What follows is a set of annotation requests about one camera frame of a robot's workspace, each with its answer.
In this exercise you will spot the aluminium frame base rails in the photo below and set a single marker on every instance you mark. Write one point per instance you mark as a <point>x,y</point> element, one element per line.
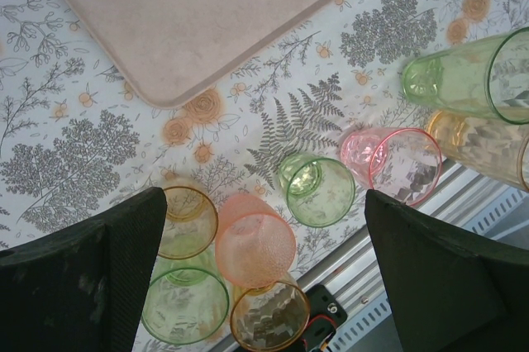
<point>355,269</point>

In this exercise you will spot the pink rectangular tray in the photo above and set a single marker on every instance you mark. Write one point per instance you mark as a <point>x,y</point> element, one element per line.
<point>186,17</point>

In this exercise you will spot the pink plastic glass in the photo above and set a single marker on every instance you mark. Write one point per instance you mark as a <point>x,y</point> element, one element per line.
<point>372,153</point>

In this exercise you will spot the amber faceted plastic glass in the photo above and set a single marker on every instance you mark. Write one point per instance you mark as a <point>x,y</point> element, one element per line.
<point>475,141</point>
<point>268,319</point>

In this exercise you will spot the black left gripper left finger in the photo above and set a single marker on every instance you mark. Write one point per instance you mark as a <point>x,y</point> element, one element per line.
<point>62,286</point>

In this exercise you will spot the small green plastic glass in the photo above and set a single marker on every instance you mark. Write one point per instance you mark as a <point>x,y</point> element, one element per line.
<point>322,199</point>

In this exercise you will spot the salmon textured plastic glass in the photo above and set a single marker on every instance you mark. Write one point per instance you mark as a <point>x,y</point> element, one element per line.
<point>256,244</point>

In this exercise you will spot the amber smooth plastic glass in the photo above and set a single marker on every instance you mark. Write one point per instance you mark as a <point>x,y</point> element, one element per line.
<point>186,220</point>

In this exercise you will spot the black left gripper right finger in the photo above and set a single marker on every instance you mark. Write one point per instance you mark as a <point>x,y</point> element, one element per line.
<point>454,294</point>

